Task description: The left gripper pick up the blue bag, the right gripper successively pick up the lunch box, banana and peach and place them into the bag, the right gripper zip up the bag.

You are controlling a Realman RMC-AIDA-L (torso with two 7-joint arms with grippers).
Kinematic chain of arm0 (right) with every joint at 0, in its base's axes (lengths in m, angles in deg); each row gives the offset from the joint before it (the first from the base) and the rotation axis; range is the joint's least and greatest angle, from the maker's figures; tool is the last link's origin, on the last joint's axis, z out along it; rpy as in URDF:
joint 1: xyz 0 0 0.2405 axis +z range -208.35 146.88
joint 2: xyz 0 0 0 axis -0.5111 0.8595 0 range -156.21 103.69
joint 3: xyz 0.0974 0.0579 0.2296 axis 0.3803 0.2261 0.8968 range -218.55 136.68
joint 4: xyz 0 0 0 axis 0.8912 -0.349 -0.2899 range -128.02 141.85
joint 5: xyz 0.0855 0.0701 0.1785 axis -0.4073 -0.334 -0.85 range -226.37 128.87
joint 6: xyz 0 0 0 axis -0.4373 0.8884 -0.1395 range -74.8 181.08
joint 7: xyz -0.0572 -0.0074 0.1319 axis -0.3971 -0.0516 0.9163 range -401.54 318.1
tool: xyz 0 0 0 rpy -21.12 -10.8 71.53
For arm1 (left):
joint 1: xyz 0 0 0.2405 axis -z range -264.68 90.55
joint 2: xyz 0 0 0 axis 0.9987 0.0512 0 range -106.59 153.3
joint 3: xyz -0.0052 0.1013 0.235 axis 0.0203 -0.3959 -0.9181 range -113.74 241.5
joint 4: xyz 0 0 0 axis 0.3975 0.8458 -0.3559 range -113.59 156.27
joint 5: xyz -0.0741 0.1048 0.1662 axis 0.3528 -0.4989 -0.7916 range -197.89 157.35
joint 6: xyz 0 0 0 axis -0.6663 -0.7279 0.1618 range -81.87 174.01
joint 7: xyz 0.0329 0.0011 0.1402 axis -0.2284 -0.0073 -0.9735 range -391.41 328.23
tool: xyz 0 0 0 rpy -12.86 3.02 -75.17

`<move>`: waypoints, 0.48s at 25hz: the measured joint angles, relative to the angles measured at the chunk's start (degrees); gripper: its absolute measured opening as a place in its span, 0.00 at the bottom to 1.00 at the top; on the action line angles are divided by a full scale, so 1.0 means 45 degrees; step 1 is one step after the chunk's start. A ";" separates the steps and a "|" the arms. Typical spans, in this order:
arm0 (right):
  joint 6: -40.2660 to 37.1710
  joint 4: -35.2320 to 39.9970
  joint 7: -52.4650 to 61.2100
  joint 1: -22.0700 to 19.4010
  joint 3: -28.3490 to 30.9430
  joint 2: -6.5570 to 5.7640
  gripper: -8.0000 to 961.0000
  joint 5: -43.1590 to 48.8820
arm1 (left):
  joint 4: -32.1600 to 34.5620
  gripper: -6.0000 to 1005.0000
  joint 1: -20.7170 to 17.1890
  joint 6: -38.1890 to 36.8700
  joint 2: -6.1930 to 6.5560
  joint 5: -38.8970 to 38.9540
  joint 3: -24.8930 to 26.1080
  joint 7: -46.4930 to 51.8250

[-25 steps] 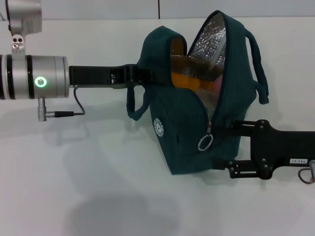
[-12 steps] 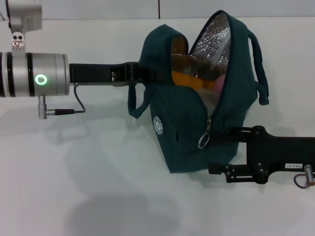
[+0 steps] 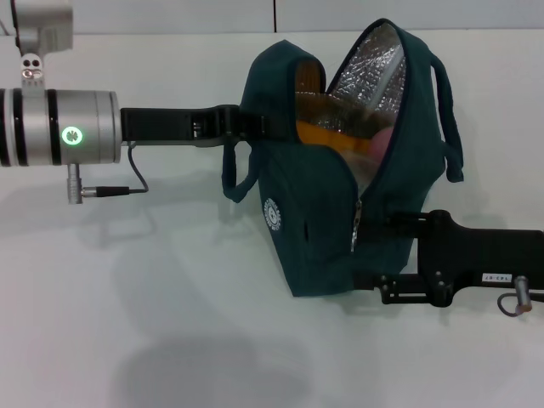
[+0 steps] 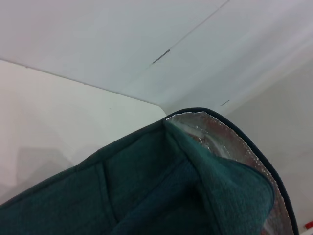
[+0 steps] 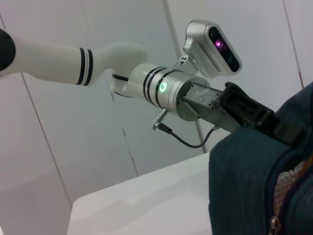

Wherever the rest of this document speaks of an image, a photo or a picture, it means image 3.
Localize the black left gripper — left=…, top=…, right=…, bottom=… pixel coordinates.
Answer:
left=120, top=103, right=299, bottom=150

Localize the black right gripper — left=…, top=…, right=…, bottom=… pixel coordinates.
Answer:
left=355, top=208, right=544, bottom=308

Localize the yellow banana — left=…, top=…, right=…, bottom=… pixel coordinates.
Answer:
left=294, top=59, right=376, bottom=155

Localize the dark teal insulated lunch bag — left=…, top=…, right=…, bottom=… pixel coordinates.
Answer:
left=220, top=17, right=466, bottom=299

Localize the pink round fruit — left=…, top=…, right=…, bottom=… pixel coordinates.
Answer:
left=366, top=128, right=400, bottom=165

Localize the right arm cable with plug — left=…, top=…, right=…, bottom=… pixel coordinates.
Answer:
left=496, top=275, right=544, bottom=318

